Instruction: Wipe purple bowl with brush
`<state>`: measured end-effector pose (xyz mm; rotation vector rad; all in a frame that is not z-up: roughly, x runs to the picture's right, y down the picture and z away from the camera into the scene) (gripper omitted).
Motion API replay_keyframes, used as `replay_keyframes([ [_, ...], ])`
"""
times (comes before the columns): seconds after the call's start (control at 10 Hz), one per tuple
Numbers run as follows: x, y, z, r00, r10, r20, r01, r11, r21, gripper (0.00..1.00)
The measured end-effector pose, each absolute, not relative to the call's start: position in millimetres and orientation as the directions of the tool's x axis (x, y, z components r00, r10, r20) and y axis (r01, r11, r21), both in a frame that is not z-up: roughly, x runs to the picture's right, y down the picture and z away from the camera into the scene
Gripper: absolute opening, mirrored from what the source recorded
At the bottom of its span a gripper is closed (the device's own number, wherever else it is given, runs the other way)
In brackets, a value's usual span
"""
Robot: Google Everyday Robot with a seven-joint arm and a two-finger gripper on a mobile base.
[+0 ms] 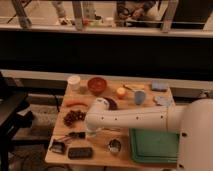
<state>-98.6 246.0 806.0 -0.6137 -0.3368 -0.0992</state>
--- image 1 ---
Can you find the black dish brush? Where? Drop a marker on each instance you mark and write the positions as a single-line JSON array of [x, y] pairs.
[[59, 145]]

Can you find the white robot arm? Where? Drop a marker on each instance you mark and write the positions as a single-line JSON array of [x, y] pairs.
[[194, 123]]

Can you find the red bowl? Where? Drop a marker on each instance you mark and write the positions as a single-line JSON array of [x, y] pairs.
[[97, 85]]

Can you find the orange fruit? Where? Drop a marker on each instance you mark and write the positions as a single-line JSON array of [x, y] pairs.
[[121, 92]]

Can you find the yellow banana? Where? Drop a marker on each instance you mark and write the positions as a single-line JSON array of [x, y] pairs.
[[134, 87]]

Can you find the white plastic cup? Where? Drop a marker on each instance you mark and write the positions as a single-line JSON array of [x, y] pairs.
[[74, 82]]

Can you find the blue cup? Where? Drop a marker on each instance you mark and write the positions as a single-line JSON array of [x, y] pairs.
[[139, 97]]

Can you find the dark grape bunch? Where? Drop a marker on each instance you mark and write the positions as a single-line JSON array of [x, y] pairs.
[[73, 116]]

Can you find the blue sponge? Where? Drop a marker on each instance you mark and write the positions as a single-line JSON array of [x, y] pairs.
[[160, 87]]

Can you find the small metal cup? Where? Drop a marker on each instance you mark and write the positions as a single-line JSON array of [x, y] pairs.
[[114, 146]]

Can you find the blue grey cloth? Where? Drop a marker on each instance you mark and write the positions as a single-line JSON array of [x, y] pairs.
[[162, 101]]

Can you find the wooden table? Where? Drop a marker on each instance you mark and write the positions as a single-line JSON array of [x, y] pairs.
[[99, 143]]

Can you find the green plastic tray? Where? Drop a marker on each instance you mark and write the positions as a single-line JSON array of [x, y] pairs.
[[153, 147]]

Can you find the black chair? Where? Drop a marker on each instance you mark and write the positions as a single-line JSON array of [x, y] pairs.
[[10, 120]]

